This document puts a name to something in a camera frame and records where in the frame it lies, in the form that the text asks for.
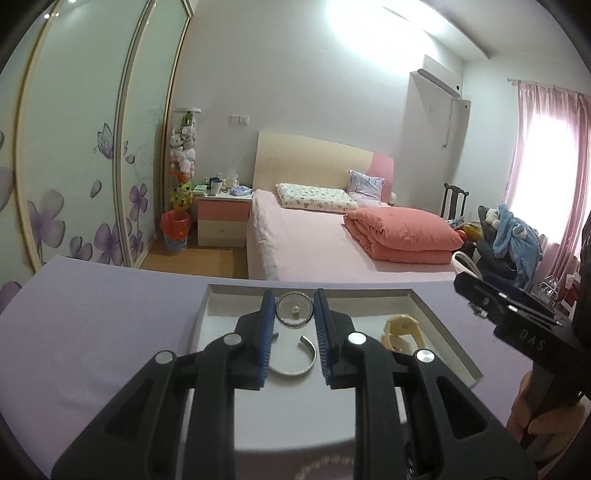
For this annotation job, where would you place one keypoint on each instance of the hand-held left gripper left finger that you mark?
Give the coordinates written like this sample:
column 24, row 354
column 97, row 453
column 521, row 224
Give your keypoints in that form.
column 266, row 332

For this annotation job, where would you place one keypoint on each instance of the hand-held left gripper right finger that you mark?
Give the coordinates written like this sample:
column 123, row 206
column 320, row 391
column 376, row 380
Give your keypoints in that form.
column 323, row 341

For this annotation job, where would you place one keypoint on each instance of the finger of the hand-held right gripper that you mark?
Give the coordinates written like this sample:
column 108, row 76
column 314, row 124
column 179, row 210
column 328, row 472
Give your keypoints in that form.
column 485, row 295

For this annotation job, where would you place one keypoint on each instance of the thin round silver hoop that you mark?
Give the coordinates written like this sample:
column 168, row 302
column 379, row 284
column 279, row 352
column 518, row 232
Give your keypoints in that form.
column 295, row 326

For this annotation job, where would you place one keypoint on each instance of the silver bangle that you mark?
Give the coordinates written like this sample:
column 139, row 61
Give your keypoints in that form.
column 295, row 371

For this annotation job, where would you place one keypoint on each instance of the grey cardboard tray box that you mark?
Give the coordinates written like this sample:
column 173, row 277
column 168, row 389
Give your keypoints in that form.
column 369, row 314

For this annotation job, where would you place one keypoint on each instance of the yellow wrist watch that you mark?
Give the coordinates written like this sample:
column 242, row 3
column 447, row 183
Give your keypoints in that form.
column 401, row 325

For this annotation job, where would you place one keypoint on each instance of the person's right hand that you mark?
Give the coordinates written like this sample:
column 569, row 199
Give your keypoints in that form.
column 554, row 434

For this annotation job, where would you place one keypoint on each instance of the dark clothing pile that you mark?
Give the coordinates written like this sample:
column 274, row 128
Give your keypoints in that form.
column 489, row 258

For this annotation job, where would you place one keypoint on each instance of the red and yellow toy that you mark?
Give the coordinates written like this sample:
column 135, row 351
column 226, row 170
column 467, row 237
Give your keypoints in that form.
column 472, row 230

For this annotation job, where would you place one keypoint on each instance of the blue fleece garment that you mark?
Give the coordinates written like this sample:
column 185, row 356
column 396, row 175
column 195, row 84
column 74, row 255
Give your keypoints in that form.
column 512, row 235

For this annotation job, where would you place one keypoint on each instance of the metal rack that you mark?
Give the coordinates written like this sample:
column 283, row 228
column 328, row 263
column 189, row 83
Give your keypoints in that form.
column 551, row 288

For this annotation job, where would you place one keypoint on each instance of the bed with pink sheet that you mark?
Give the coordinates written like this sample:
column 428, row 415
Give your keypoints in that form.
column 314, row 244

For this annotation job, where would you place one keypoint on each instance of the dark wooden chair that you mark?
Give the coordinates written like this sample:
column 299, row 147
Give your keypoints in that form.
column 455, row 198

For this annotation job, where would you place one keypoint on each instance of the folded pink duvet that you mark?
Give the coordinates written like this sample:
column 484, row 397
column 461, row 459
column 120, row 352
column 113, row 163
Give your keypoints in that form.
column 401, row 235

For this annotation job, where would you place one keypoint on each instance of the pink and cream nightstand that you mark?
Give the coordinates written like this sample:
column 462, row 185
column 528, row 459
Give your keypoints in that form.
column 221, row 221

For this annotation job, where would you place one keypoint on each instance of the red trash bin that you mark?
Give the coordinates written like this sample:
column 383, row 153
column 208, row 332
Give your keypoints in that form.
column 175, row 228

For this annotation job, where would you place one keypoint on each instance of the patterned white pillow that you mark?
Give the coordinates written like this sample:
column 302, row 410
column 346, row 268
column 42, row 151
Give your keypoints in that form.
column 314, row 197

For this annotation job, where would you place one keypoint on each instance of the blue cloth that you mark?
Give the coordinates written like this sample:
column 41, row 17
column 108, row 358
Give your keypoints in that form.
column 241, row 191

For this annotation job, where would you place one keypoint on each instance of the purple tablecloth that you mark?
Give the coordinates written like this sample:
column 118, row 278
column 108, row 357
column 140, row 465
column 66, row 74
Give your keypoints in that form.
column 115, row 314

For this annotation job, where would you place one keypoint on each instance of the white mug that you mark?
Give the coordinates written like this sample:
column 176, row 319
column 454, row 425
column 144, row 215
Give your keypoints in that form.
column 216, row 185

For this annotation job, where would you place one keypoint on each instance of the purple pillow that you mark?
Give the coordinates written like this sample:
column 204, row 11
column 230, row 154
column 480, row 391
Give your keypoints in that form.
column 367, row 187

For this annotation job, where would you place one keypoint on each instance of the pink curtain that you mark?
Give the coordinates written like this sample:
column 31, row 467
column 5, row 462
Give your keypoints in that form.
column 526, row 138

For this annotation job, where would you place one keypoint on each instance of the cream and pink headboard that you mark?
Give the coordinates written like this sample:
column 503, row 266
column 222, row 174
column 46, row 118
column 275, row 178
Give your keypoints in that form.
column 300, row 161

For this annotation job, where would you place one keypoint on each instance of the air conditioner pipe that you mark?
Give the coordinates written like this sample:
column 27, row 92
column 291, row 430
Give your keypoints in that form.
column 449, row 124

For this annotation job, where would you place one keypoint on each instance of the clear tube of plush toys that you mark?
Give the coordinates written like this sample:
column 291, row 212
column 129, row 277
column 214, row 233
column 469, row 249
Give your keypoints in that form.
column 184, row 147

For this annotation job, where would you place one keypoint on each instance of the curtain rod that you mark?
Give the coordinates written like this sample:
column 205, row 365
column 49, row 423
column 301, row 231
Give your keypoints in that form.
column 545, row 85

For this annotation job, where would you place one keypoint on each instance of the floral sliding door wardrobe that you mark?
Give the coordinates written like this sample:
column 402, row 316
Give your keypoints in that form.
column 83, row 138

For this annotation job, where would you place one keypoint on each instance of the wall socket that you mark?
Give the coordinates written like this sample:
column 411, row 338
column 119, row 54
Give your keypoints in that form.
column 240, row 119

